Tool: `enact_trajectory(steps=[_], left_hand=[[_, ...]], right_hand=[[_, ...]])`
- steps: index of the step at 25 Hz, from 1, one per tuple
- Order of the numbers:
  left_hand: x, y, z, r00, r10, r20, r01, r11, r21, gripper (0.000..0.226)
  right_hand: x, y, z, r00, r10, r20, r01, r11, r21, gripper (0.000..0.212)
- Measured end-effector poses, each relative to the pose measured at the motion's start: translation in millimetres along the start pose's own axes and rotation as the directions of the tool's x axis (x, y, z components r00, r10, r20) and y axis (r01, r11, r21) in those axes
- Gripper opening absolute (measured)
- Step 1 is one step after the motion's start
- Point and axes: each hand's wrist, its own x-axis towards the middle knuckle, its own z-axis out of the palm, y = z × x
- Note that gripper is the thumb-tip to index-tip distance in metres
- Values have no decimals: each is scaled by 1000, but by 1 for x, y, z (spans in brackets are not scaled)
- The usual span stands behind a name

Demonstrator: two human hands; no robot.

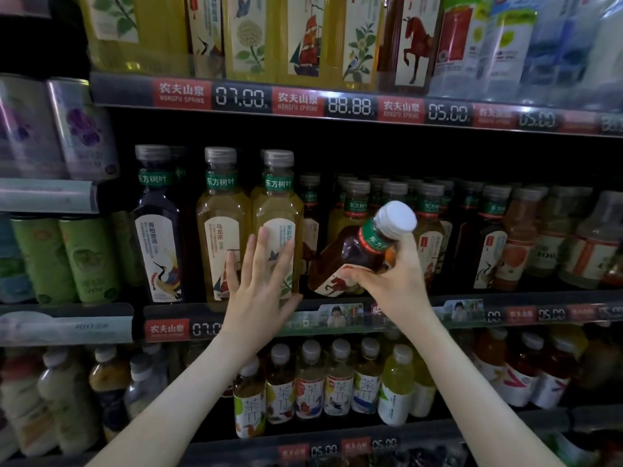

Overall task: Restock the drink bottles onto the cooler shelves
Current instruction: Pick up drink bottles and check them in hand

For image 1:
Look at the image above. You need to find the person's right hand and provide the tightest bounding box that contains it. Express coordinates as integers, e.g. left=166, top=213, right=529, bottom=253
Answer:
left=339, top=233, right=434, bottom=331

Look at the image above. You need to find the person's left hand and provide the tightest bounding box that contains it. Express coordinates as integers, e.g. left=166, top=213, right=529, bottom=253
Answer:
left=219, top=226, right=305, bottom=361

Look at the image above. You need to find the amber bottle white cap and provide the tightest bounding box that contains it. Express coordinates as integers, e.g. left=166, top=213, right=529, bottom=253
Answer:
left=310, top=200, right=419, bottom=298

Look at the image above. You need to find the dark grey store shelving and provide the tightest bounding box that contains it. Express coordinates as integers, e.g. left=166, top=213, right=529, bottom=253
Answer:
left=0, top=0, right=623, bottom=467

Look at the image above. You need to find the person's right forearm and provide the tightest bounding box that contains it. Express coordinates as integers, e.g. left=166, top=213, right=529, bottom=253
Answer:
left=394, top=311, right=566, bottom=467

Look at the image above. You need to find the person's left forearm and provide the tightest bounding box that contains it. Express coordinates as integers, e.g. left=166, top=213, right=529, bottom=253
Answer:
left=88, top=340, right=269, bottom=467

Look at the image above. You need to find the picture shelf label strip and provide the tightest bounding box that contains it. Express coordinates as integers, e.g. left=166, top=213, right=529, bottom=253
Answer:
left=433, top=298, right=488, bottom=327
left=282, top=301, right=371, bottom=335

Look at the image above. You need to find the pale advert shelf strip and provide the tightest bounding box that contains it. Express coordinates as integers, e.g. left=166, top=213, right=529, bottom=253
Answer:
left=0, top=304, right=136, bottom=346
left=0, top=178, right=99, bottom=215

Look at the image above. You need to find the dark price tag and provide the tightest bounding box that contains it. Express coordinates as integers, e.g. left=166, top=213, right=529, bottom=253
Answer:
left=189, top=318, right=227, bottom=341

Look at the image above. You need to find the red price tag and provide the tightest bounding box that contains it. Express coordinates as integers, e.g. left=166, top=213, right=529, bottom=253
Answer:
left=567, top=303, right=600, bottom=322
left=341, top=437, right=373, bottom=459
left=504, top=305, right=539, bottom=325
left=145, top=318, right=193, bottom=343
left=279, top=442, right=311, bottom=464

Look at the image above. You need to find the row of rail price tags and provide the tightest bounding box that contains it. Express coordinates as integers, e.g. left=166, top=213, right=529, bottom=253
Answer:
left=151, top=77, right=623, bottom=137

